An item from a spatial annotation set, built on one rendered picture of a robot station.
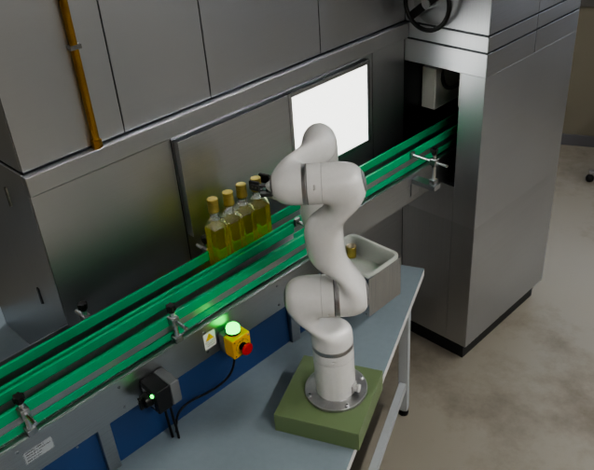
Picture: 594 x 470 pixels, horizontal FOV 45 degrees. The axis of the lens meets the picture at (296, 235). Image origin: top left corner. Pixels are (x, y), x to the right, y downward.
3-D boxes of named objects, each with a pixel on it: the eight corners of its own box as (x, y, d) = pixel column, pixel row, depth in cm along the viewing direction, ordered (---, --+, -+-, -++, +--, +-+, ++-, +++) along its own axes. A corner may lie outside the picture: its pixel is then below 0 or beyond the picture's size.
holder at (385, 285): (341, 265, 270) (340, 229, 262) (400, 293, 253) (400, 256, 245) (310, 285, 260) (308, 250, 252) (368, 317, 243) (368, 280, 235)
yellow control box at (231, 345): (237, 339, 226) (234, 321, 222) (253, 350, 221) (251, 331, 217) (220, 351, 222) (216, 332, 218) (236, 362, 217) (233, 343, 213)
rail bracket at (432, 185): (414, 189, 292) (415, 139, 280) (448, 202, 281) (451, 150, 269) (407, 194, 289) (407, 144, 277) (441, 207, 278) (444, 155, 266)
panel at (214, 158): (365, 140, 289) (364, 58, 271) (370, 142, 287) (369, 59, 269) (187, 234, 237) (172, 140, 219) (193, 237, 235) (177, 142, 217)
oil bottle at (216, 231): (224, 267, 237) (215, 211, 226) (235, 273, 234) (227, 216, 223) (211, 274, 234) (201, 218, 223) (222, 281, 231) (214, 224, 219)
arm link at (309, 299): (353, 357, 203) (350, 291, 189) (288, 360, 204) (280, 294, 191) (352, 328, 213) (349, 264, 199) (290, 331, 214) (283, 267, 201)
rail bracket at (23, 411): (36, 426, 183) (22, 388, 176) (50, 441, 179) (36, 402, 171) (21, 435, 181) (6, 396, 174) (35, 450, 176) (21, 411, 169)
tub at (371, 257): (352, 252, 262) (352, 231, 258) (401, 274, 248) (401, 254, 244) (319, 273, 252) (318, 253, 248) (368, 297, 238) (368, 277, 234)
